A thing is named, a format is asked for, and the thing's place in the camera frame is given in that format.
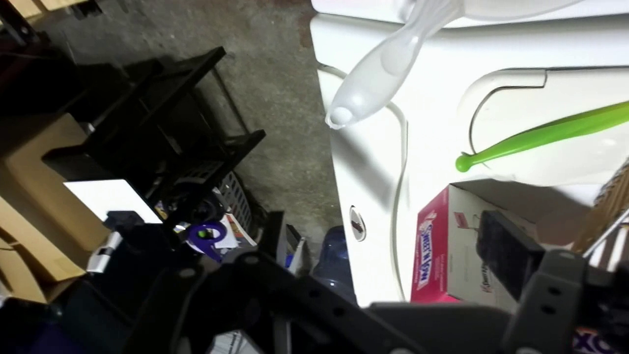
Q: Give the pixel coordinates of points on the pink cardboard box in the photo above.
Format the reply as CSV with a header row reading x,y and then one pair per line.
x,y
447,267

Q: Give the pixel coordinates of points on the black shelf rack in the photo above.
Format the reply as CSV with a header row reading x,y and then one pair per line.
x,y
156,149

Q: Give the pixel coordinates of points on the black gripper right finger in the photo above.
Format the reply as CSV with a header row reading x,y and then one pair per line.
x,y
508,253

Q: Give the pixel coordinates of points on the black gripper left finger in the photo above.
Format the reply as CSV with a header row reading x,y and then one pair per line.
x,y
272,235

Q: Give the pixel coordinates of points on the translucent white dust pan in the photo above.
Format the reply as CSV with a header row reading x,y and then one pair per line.
x,y
382,72

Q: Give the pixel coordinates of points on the white dryer machine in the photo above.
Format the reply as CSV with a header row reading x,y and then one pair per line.
x,y
468,90

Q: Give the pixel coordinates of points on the green brush handle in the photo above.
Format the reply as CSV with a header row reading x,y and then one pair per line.
x,y
551,133

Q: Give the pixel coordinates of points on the wicker basket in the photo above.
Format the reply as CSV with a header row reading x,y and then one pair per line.
x,y
608,208

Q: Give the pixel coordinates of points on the blue water jug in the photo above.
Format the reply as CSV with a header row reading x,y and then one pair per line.
x,y
333,267

